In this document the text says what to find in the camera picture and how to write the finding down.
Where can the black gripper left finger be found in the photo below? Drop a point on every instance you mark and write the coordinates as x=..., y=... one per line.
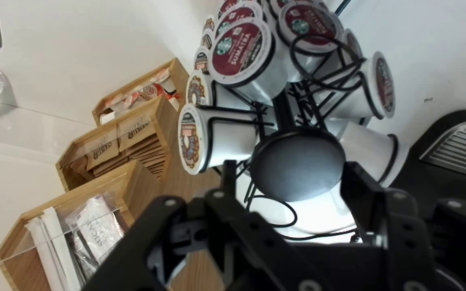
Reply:
x=201, y=248

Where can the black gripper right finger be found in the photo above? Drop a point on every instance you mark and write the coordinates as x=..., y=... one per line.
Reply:
x=400, y=243

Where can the wooden condiment organizer shelf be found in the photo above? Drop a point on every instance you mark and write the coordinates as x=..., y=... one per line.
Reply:
x=146, y=188

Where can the red lid coffee pod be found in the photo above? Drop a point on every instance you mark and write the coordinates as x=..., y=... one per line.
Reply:
x=237, y=20
x=386, y=84
x=310, y=25
x=368, y=151
x=242, y=50

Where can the clear bag of stirrers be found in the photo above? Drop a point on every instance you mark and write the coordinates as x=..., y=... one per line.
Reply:
x=96, y=232

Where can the green rim coffee pod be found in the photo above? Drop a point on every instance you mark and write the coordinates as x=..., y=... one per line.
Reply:
x=193, y=139
x=201, y=59
x=198, y=89

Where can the black coffee machine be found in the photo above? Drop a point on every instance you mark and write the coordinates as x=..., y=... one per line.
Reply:
x=460, y=146

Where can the brown sugar packet stack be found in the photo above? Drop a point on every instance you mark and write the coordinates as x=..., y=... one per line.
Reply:
x=137, y=135
x=101, y=154

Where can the white paper napkin stack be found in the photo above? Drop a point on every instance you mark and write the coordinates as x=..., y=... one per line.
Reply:
x=56, y=253

